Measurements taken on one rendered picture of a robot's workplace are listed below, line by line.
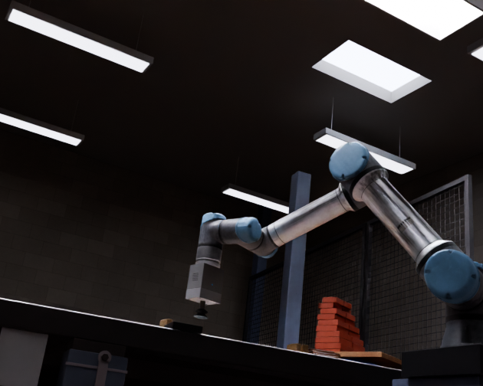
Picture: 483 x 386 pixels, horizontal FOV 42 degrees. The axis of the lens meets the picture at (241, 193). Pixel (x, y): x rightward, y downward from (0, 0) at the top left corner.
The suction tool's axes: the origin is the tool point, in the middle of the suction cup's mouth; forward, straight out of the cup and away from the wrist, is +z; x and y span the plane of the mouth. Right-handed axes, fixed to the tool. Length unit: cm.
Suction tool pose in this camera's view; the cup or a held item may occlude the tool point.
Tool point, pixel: (200, 317)
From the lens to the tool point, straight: 189.7
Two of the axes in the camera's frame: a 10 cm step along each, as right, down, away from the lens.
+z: -1.1, 9.2, -3.7
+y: -6.9, -3.4, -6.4
